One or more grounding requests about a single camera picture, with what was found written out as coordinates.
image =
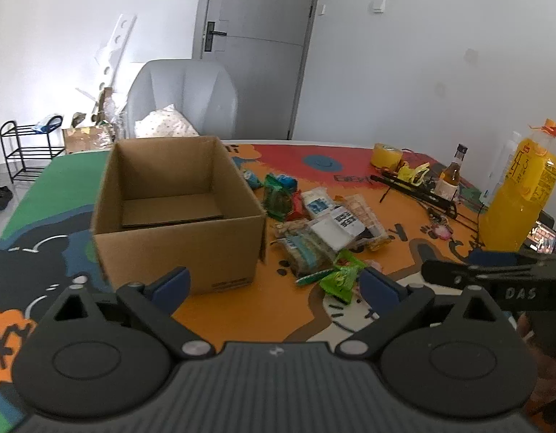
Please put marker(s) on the white blue snack pouch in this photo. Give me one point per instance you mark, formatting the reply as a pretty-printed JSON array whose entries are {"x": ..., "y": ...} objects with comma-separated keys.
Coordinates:
[{"x": 317, "y": 202}]

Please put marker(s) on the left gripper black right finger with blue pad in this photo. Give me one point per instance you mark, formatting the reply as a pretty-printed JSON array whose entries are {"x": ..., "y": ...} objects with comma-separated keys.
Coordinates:
[{"x": 451, "y": 356}]

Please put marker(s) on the grey door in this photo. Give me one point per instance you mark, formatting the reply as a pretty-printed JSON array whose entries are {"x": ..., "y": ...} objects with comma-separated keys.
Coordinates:
[{"x": 264, "y": 53}]

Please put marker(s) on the black door handle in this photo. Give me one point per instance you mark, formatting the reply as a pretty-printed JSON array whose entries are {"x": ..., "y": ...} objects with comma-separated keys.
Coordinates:
[{"x": 210, "y": 34}]

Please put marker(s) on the black tripod rods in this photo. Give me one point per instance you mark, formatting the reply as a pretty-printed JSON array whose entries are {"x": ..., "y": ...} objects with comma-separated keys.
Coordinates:
[{"x": 446, "y": 207}]

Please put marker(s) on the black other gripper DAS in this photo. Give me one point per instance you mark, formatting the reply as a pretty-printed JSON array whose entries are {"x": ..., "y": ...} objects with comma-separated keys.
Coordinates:
[{"x": 515, "y": 281}]

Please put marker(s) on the white wall switch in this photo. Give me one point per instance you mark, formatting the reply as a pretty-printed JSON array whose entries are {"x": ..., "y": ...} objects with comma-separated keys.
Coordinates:
[{"x": 380, "y": 7}]

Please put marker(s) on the white perforated board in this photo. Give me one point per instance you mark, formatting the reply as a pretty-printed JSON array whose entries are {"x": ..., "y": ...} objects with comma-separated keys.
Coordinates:
[{"x": 108, "y": 58}]

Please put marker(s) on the orange juice bottle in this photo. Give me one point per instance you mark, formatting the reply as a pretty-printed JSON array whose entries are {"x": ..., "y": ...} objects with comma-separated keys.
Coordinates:
[{"x": 529, "y": 182}]

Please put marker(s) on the white dotted pillow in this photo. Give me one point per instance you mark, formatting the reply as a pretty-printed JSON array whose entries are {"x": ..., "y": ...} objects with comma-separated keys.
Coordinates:
[{"x": 165, "y": 123}]

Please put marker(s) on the blue small snack packet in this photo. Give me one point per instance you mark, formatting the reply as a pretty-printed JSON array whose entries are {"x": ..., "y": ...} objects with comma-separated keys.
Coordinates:
[{"x": 251, "y": 179}]

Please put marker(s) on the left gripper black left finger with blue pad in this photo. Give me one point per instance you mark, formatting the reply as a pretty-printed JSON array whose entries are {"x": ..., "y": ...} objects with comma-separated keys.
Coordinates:
[{"x": 99, "y": 354}]

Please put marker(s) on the grey armchair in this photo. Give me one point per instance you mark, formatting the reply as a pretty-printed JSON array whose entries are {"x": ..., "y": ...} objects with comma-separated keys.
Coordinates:
[{"x": 202, "y": 91}]

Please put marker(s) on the open brown cardboard box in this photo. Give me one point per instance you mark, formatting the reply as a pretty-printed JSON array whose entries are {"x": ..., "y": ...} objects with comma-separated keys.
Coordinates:
[{"x": 166, "y": 203}]

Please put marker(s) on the white black label snack pack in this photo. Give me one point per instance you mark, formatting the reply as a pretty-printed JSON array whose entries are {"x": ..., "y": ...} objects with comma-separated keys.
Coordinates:
[{"x": 338, "y": 228}]

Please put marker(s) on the dark green snack bag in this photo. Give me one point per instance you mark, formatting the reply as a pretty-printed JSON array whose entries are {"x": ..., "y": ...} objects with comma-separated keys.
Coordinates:
[{"x": 278, "y": 195}]

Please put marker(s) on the clear plastic water bottle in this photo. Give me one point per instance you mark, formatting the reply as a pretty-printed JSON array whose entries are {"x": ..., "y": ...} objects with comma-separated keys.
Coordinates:
[{"x": 498, "y": 171}]

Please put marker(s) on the yellow tape roll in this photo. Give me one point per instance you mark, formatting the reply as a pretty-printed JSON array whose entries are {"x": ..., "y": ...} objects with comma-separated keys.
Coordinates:
[{"x": 385, "y": 156}]

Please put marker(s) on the torn cardboard box on floor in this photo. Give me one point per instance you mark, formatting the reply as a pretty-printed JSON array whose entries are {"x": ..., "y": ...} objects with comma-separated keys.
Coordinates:
[{"x": 85, "y": 134}]

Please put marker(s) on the yellow clip tool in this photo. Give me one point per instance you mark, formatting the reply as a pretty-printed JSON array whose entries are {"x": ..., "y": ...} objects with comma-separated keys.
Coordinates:
[{"x": 414, "y": 176}]

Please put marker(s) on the green candy wrapper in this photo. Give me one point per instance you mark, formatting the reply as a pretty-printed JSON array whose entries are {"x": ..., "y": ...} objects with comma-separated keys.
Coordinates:
[{"x": 339, "y": 280}]

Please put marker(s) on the green striped cracker pack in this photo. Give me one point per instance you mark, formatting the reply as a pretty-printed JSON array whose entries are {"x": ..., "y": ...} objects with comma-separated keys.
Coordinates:
[{"x": 306, "y": 252}]

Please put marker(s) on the black metal shoe rack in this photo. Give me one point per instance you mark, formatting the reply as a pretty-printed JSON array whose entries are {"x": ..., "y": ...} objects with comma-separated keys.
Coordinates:
[{"x": 28, "y": 149}]

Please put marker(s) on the small amber glass bottle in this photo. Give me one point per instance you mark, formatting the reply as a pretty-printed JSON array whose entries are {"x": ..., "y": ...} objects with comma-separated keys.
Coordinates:
[{"x": 448, "y": 183}]

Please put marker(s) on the smartphone with lit screen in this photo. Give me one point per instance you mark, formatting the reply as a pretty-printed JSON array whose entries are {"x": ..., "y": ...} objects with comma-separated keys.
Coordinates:
[{"x": 542, "y": 237}]

